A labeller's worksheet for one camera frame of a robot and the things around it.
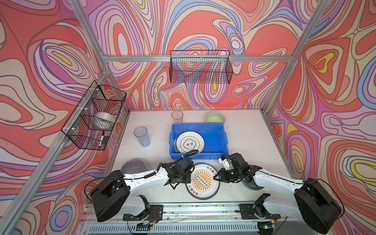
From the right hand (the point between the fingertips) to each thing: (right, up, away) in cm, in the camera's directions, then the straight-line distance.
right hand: (215, 181), depth 82 cm
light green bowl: (+4, +38, +27) cm, 46 cm away
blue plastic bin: (-1, +22, +17) cm, 28 cm away
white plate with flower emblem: (-16, +21, +16) cm, 31 cm away
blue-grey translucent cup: (-44, +27, +6) cm, 52 cm away
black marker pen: (-59, +25, -10) cm, 65 cm away
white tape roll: (-57, +35, -12) cm, 68 cm away
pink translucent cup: (-23, +38, +18) cm, 48 cm away
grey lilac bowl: (-49, +7, +4) cm, 50 cm away
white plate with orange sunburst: (-7, -2, -2) cm, 8 cm away
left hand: (-14, +2, +1) cm, 14 cm away
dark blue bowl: (+19, -1, -5) cm, 19 cm away
